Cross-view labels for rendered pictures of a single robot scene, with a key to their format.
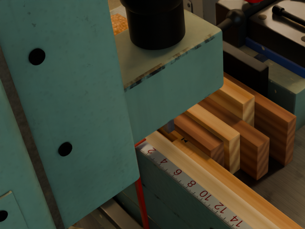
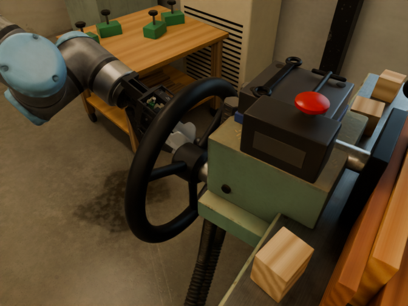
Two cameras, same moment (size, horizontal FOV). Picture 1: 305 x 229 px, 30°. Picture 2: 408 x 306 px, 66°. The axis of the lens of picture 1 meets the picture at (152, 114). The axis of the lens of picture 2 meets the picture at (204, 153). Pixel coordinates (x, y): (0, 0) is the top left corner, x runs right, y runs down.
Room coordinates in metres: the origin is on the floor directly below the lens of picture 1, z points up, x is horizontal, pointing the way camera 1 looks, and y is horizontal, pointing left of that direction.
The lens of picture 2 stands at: (0.73, 0.05, 1.18)
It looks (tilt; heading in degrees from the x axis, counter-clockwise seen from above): 44 degrees down; 249
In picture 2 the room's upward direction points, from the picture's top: straight up
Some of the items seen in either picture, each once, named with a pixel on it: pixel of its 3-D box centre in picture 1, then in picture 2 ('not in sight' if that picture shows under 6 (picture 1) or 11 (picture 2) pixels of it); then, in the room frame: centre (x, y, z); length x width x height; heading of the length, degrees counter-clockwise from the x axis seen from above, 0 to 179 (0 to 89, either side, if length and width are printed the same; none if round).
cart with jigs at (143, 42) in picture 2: not in sight; (147, 71); (0.46, -1.50, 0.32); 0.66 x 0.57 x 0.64; 23
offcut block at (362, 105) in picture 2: not in sight; (363, 115); (0.40, -0.20, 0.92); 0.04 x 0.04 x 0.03; 38
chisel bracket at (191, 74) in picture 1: (145, 82); not in sight; (0.42, 0.00, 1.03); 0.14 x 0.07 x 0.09; 124
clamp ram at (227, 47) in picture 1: (252, 70); (343, 154); (0.51, -0.12, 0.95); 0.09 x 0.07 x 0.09; 34
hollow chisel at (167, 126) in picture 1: (167, 112); not in sight; (0.43, -0.02, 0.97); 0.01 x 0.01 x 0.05; 34
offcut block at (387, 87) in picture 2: not in sight; (388, 85); (0.31, -0.25, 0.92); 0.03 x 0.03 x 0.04; 29
